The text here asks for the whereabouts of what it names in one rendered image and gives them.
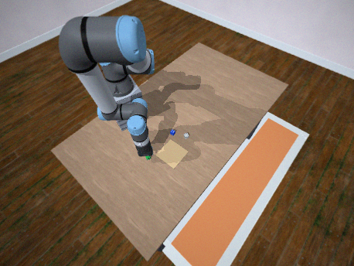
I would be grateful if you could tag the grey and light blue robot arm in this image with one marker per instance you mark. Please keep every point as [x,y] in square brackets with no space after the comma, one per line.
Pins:
[111,41]

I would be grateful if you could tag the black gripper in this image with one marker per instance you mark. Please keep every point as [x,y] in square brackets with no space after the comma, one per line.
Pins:
[144,148]

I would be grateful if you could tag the tan flat mat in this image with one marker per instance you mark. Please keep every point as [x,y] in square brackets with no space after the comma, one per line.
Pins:
[172,153]

